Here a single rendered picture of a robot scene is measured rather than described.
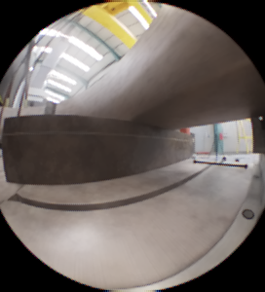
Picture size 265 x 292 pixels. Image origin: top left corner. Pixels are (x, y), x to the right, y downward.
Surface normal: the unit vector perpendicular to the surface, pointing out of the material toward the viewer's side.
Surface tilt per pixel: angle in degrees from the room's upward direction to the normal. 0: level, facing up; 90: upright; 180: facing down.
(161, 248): 0
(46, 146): 90
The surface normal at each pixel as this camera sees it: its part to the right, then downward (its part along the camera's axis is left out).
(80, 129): 0.57, 0.00
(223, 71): -0.67, 0.71
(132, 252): -0.01, -1.00
